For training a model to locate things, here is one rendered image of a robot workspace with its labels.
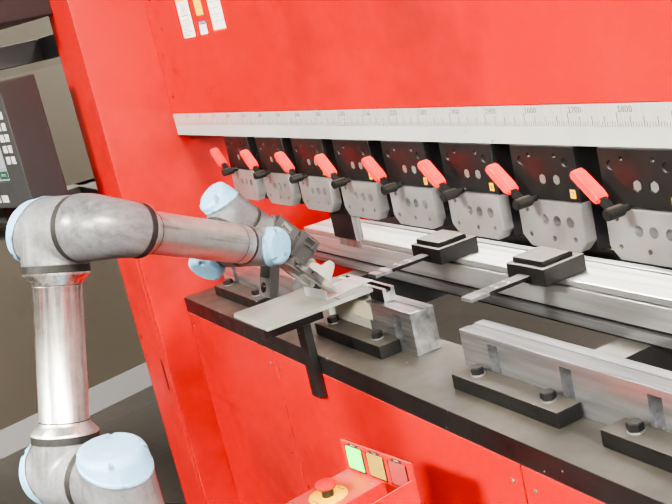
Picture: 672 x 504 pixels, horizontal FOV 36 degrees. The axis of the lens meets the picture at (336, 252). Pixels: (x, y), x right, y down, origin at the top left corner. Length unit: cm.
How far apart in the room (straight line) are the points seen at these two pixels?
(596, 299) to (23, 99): 172
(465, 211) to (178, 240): 50
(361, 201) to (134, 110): 106
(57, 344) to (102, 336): 323
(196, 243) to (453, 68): 54
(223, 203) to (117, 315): 301
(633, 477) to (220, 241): 82
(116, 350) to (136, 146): 221
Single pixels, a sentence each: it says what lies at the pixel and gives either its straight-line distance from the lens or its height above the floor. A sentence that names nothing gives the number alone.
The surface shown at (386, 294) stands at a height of 99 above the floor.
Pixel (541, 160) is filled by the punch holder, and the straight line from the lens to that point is 161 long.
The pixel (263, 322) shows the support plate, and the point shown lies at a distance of 220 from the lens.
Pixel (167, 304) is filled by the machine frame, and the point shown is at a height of 87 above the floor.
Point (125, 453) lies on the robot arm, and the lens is 173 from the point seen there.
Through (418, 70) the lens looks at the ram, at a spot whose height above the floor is 147.
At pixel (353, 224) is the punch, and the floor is 114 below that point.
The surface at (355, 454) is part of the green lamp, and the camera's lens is 192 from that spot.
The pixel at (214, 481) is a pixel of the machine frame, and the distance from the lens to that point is 326.
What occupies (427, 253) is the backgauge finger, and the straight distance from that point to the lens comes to 241.
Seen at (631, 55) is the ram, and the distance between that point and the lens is 143.
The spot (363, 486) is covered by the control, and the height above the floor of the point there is 78.
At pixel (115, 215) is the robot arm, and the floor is 136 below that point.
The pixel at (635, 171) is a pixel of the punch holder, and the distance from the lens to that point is 147.
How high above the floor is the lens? 162
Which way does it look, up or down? 14 degrees down
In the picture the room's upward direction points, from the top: 13 degrees counter-clockwise
